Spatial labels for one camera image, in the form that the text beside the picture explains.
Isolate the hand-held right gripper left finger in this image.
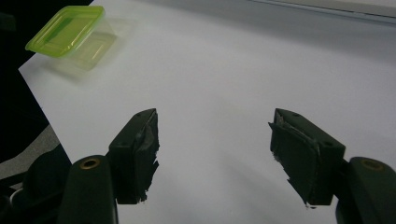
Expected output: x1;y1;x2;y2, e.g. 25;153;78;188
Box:
106;107;161;205

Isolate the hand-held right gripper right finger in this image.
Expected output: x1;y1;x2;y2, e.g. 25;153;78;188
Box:
268;107;347;208

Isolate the yellow-green square plastic container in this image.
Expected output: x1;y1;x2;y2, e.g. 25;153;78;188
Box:
24;5;119;72

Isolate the white table cover sheet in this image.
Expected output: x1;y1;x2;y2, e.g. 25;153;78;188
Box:
18;0;396;224

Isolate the metal rail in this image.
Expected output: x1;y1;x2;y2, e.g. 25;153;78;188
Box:
248;0;396;26

